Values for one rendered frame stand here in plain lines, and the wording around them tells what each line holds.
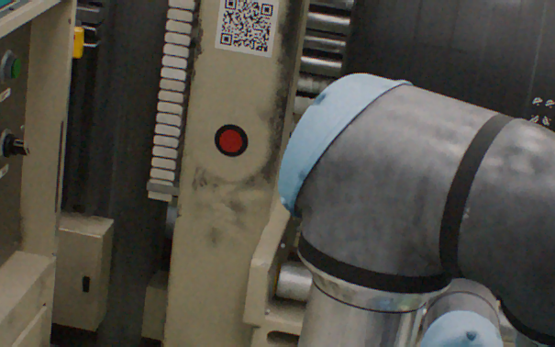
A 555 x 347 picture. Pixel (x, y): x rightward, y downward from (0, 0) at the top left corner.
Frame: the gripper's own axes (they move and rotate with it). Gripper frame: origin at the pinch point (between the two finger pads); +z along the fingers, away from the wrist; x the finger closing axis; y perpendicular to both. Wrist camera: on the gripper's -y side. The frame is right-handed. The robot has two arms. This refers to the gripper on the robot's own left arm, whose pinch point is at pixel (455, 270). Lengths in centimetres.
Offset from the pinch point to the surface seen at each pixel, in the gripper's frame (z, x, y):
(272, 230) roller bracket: 15.9, 23.9, -4.4
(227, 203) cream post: 17.0, 30.8, -2.1
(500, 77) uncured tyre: -4.4, -0.3, 24.2
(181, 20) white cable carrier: 19.5, 41.0, 21.0
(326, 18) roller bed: 54, 25, 21
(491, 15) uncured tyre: -2.3, 1.9, 30.6
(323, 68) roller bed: 55, 24, 12
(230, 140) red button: 15.4, 31.3, 6.9
